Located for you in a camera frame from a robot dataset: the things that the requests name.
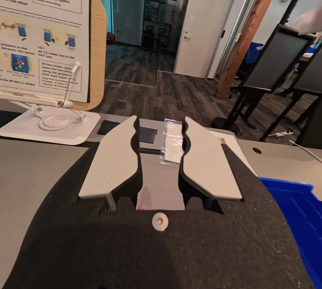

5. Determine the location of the black desk inlay plate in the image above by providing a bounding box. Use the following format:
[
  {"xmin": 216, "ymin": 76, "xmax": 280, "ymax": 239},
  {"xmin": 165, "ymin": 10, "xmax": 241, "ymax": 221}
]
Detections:
[
  {"xmin": 0, "ymin": 110, "xmax": 27, "ymax": 129},
  {"xmin": 98, "ymin": 120, "xmax": 158, "ymax": 144}
]

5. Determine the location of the wooden display board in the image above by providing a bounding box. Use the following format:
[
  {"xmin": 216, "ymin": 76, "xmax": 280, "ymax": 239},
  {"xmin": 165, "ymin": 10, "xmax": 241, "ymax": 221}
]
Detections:
[{"xmin": 0, "ymin": 0, "xmax": 108, "ymax": 111}]

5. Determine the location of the paper in plastic sleeve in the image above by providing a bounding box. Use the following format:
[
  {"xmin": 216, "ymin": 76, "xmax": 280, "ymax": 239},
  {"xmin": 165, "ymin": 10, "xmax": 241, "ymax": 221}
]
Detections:
[{"xmin": 158, "ymin": 118, "xmax": 259, "ymax": 177}]

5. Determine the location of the black office chair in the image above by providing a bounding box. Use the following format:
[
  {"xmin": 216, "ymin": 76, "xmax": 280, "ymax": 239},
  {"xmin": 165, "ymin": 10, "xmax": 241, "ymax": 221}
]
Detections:
[{"xmin": 229, "ymin": 63, "xmax": 250, "ymax": 99}]

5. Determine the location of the black pole with round disc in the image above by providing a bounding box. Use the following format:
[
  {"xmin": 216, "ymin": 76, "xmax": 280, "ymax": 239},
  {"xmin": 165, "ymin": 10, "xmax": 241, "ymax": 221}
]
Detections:
[{"xmin": 211, "ymin": 0, "xmax": 318, "ymax": 136}]

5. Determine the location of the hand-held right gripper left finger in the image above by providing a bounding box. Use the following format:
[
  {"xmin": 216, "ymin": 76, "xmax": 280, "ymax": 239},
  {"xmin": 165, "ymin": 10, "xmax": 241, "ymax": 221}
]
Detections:
[{"xmin": 78, "ymin": 115, "xmax": 144, "ymax": 211}]

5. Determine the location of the blue jacket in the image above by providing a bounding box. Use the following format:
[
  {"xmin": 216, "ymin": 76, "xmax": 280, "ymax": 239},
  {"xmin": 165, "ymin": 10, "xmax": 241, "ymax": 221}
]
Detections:
[{"xmin": 245, "ymin": 42, "xmax": 264, "ymax": 65}]

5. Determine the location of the blue plastic bin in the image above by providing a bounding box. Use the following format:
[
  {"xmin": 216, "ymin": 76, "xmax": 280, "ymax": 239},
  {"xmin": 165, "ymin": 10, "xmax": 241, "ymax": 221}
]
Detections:
[{"xmin": 259, "ymin": 177, "xmax": 322, "ymax": 289}]

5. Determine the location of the white door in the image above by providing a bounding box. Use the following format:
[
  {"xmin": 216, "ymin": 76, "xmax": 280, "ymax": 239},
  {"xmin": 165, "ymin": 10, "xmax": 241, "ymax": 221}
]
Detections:
[{"xmin": 174, "ymin": 0, "xmax": 247, "ymax": 79}]

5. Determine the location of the white pin on wire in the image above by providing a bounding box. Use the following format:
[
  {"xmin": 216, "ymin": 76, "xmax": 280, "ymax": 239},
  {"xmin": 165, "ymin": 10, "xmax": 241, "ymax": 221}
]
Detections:
[{"xmin": 64, "ymin": 61, "xmax": 81, "ymax": 105}]

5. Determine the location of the white stand base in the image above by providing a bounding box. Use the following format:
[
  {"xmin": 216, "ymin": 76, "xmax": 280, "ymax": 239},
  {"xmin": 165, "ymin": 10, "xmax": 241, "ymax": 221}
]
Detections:
[{"xmin": 0, "ymin": 99, "xmax": 101, "ymax": 146}]

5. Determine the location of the printed instruction sheet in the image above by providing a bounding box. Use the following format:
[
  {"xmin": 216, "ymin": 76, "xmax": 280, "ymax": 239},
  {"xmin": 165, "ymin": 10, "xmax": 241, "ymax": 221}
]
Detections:
[{"xmin": 0, "ymin": 0, "xmax": 93, "ymax": 103}]

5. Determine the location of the wooden column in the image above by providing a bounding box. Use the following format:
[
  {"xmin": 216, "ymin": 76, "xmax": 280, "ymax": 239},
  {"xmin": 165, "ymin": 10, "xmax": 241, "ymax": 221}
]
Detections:
[{"xmin": 216, "ymin": 0, "xmax": 288, "ymax": 100}]

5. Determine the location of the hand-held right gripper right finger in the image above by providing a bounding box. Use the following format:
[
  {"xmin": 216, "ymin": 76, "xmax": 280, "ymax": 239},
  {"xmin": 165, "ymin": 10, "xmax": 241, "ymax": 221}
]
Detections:
[{"xmin": 178, "ymin": 116, "xmax": 243, "ymax": 211}]

